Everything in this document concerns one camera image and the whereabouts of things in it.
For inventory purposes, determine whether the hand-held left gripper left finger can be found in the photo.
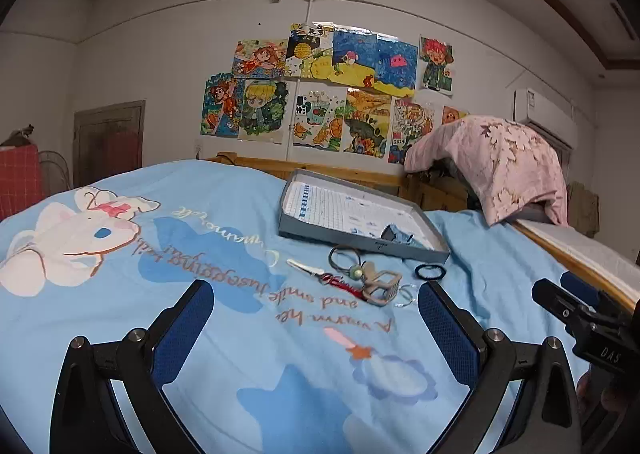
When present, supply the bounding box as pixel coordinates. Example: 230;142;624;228
49;279;216;454

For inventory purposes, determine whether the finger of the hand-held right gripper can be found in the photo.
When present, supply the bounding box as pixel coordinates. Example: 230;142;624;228
560;271;601;305
531;279;591;335

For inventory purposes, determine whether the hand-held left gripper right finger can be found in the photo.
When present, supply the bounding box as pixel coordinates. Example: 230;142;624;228
417;280;583;454

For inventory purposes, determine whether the black hair tie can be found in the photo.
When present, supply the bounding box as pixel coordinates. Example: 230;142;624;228
414;262;448;281

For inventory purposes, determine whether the beige claw clip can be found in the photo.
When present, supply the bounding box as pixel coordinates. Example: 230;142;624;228
357;261;403;307

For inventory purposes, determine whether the dark beaded hair tie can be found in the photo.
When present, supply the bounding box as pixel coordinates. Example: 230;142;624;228
328;245;368;281

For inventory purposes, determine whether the blue hair clip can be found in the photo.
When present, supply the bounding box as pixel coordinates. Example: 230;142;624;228
381;224;422;247

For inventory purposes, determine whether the white hair clip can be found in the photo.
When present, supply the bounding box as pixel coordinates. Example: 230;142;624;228
286;259;326;279

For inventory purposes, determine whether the grey tray with grid lining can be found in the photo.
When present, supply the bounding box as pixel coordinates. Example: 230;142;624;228
278;169;451;263

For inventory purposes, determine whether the person's right hand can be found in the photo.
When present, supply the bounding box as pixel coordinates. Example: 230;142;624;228
576;370;626;415

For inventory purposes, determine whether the white mattress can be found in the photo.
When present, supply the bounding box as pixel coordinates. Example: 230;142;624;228
520;219;640;285

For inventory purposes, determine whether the blue printed blanket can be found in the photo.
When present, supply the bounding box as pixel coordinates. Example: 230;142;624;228
0;159;601;454

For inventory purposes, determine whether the olive cloth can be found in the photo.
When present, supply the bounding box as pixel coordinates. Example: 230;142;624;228
567;181;600;237

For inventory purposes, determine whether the pink floral cloth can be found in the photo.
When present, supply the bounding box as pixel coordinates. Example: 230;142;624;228
404;115;569;227

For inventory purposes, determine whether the white air conditioner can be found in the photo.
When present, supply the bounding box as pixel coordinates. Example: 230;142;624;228
514;88;578;145

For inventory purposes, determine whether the brown door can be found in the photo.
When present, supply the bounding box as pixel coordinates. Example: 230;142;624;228
72;100;147;189

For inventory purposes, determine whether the standing fan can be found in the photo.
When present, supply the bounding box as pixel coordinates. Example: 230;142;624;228
37;150;71;197

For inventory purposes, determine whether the red box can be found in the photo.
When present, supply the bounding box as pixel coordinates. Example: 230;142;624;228
0;144;43;222

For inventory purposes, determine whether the dark lumpy object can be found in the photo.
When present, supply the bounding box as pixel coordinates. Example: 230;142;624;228
0;124;36;147

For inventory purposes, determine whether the ceiling vent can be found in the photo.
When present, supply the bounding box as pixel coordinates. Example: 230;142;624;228
612;4;639;42

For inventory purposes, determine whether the wooden bed frame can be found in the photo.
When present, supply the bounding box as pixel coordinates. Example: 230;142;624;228
202;154;638;312

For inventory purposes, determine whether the group of wall drawings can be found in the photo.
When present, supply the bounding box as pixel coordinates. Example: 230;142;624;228
200;22;471;165

